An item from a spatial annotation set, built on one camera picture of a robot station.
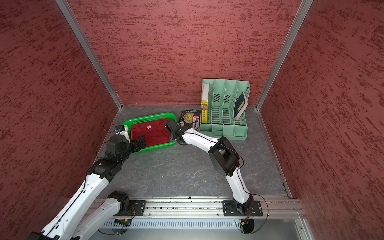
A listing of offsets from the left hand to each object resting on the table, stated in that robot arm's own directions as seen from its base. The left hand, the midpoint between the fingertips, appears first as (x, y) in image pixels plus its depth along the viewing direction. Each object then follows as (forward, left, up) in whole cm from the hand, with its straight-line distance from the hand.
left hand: (137, 141), depth 78 cm
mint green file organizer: (+28, -51, -18) cm, 61 cm away
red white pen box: (+25, -32, -15) cm, 43 cm away
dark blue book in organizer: (+34, -64, -5) cm, 72 cm away
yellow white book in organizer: (+24, -37, +5) cm, 45 cm away
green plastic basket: (+27, -14, -11) cm, 32 cm away
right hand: (+9, -19, -13) cm, 25 cm away
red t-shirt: (+16, -4, -15) cm, 23 cm away
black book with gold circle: (+33, -25, -17) cm, 45 cm away
